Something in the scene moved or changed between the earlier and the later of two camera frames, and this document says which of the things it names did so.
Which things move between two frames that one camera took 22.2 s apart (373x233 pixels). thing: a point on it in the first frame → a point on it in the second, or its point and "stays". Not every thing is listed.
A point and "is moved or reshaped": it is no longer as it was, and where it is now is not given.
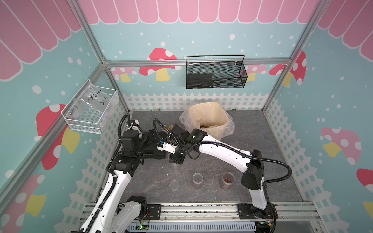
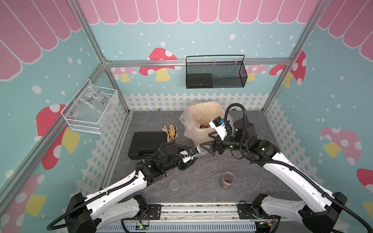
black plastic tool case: (154, 138) stays
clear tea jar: (228, 179) stays
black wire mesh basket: (215, 74) stays
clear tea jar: (197, 179) is moved or reshaped
